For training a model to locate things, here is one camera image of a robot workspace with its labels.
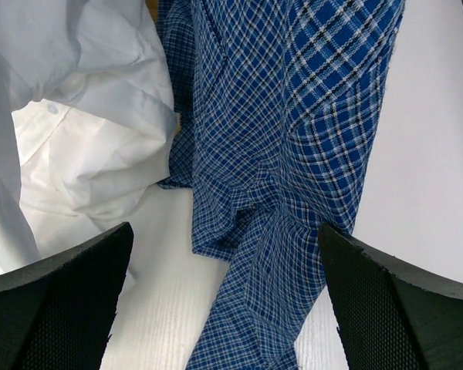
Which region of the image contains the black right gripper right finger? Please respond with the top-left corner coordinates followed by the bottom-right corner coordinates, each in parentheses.
top-left (318, 224), bottom-right (463, 369)

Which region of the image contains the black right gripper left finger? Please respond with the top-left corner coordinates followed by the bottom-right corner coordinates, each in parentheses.
top-left (0, 222), bottom-right (133, 370)

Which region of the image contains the white shirt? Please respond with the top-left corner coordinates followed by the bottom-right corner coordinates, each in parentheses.
top-left (0, 1), bottom-right (177, 274)

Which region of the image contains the blue checked shirt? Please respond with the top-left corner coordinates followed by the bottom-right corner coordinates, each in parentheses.
top-left (157, 1), bottom-right (404, 369)

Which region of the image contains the wooden clothes rack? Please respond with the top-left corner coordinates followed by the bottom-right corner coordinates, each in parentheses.
top-left (146, 0), bottom-right (158, 19)

